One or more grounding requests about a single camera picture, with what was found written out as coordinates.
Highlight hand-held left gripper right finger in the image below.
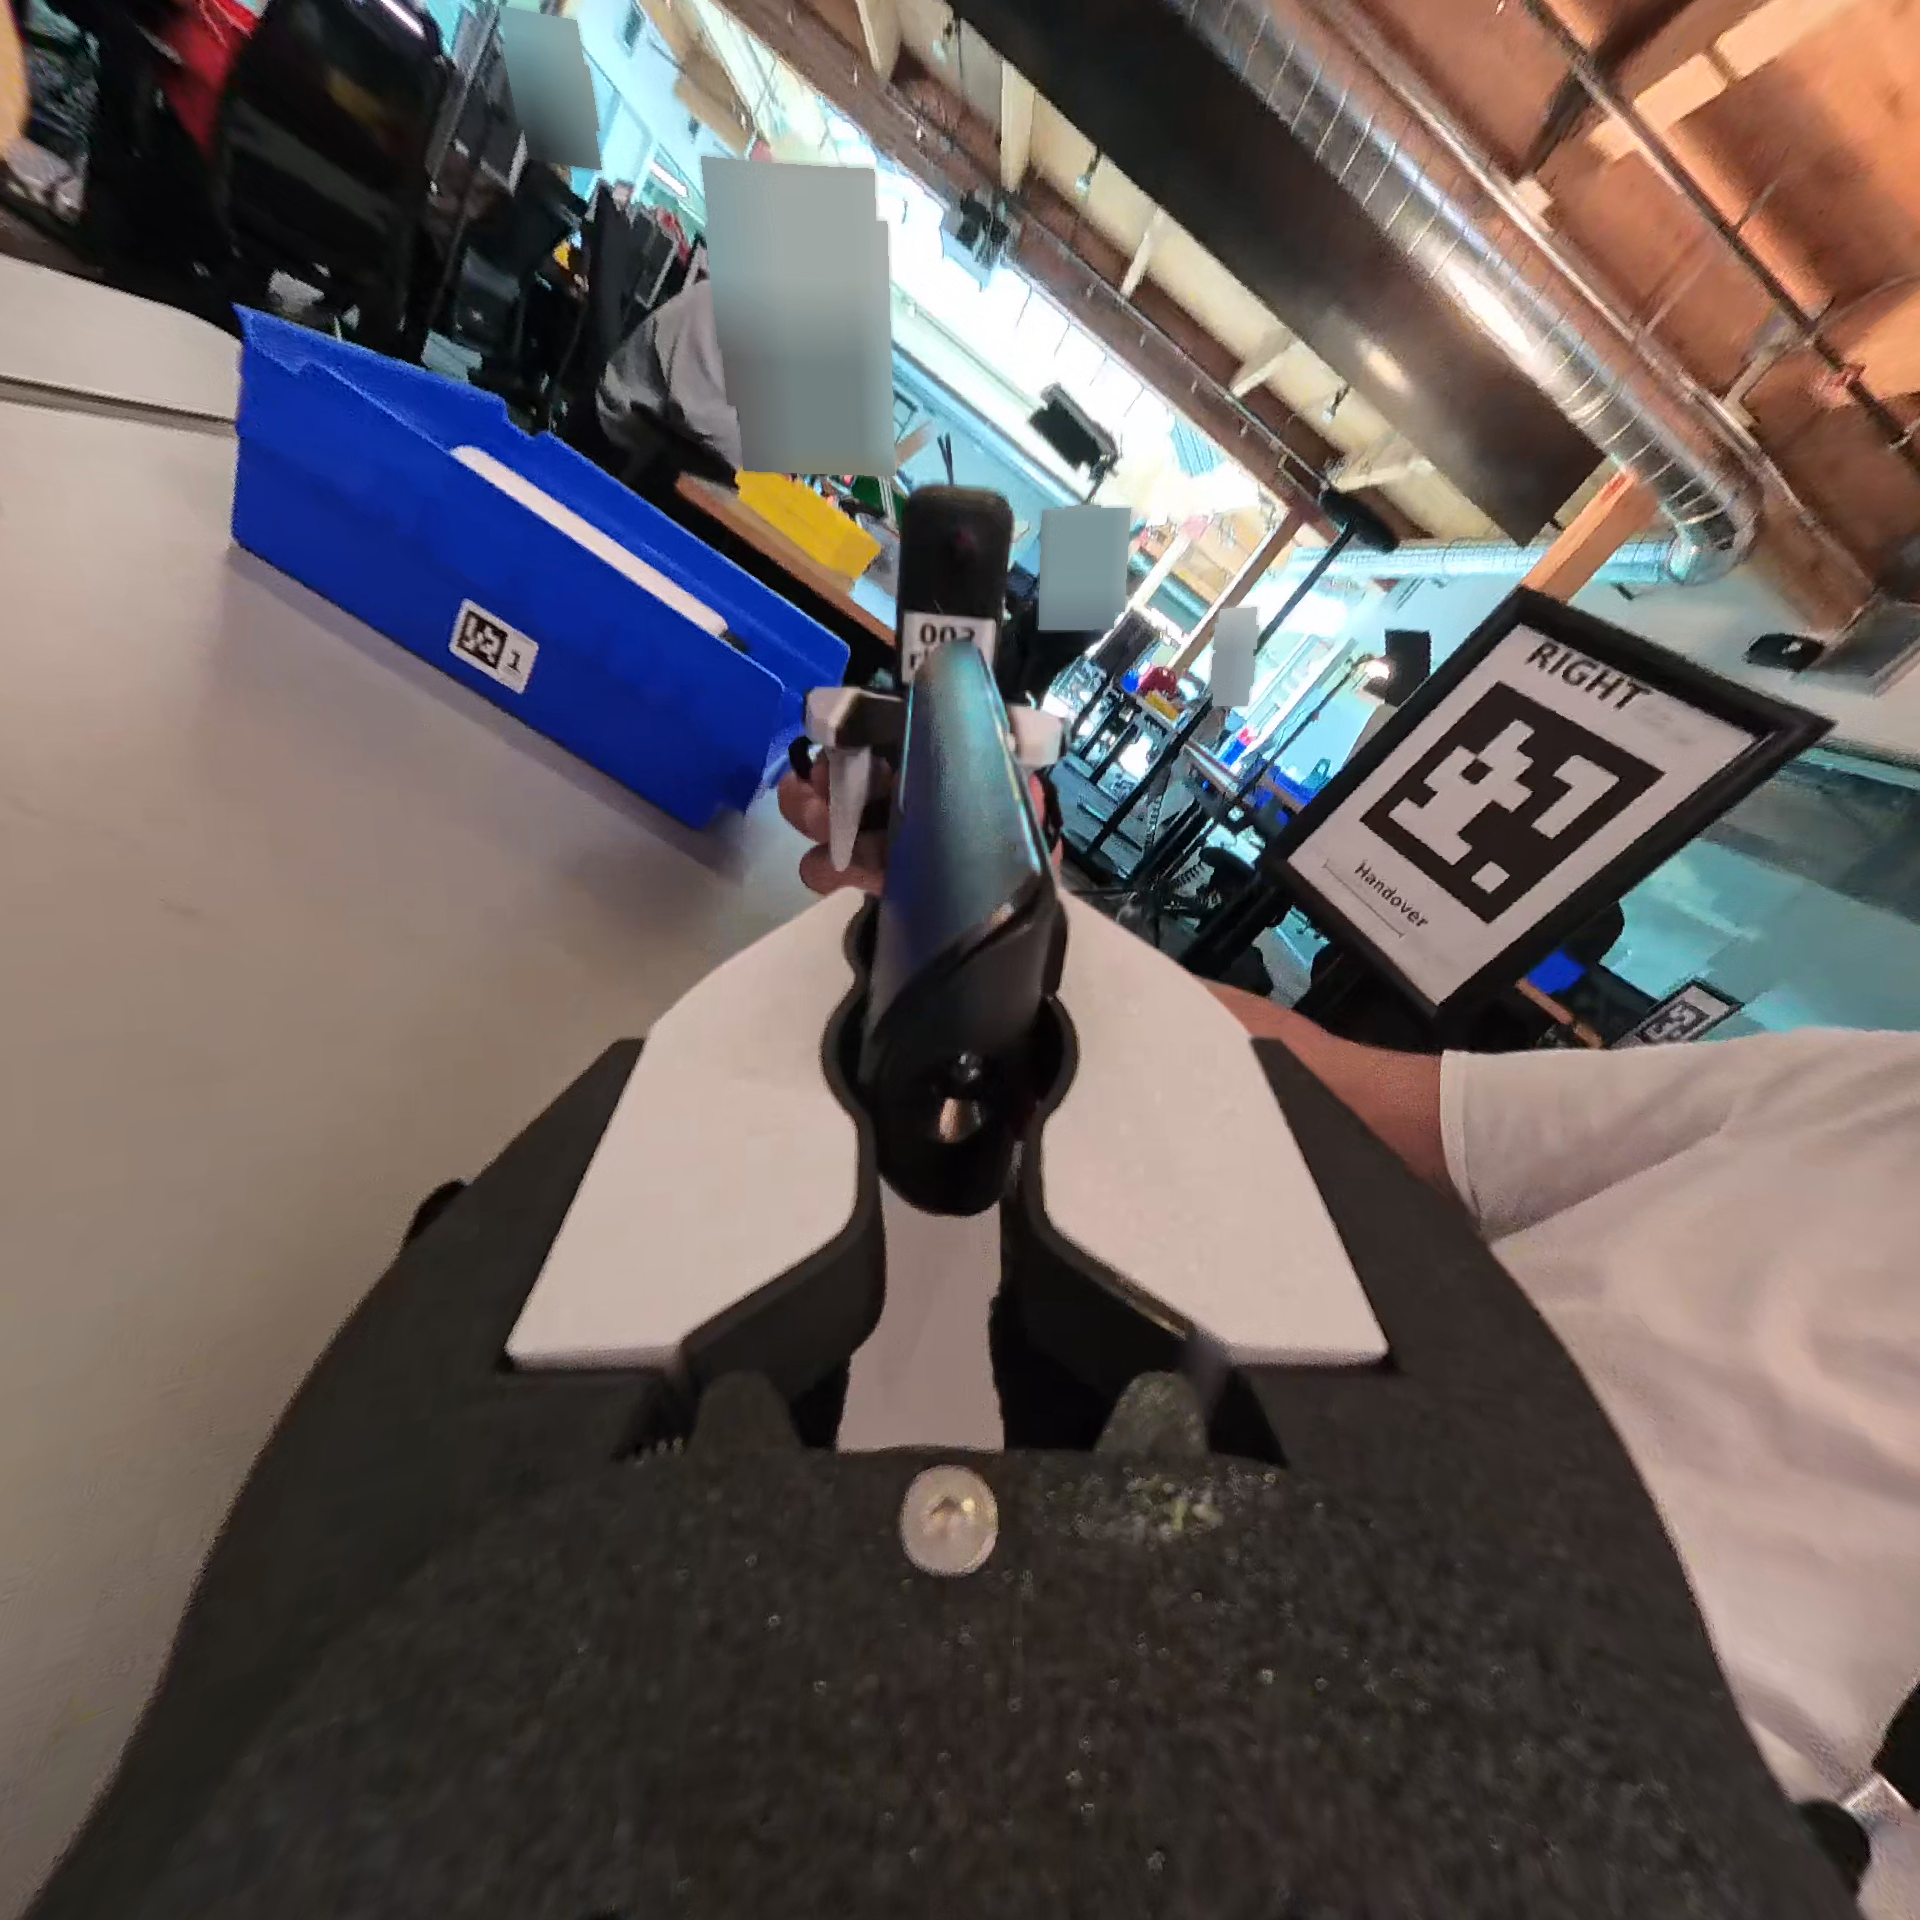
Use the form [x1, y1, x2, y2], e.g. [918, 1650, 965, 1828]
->
[989, 890, 1390, 1454]

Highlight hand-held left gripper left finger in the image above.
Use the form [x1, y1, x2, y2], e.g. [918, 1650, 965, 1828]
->
[506, 889, 888, 1448]

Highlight black rounded object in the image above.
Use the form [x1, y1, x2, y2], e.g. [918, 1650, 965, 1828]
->
[854, 642, 1072, 1216]

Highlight blue plastic storage bin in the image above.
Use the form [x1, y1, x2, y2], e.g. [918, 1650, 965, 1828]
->
[228, 303, 854, 830]

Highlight person's right hand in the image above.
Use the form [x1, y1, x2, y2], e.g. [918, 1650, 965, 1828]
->
[774, 767, 872, 895]

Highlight yellow box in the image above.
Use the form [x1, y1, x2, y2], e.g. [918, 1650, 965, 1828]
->
[735, 469, 885, 577]

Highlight wooden work table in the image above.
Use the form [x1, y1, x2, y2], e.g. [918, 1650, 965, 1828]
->
[674, 478, 903, 646]

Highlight white cylinder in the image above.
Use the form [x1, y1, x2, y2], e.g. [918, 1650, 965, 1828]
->
[448, 445, 747, 648]

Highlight printed marker sign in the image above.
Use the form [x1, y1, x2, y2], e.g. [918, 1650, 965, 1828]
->
[1259, 585, 1836, 1024]

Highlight black office chair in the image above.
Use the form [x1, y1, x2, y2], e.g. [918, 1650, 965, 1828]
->
[218, 0, 454, 354]

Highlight red bag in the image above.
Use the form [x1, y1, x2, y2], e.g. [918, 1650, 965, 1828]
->
[150, 0, 245, 152]

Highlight narrow silver duct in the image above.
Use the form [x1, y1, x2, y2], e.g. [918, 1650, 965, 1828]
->
[1183, 0, 1766, 590]

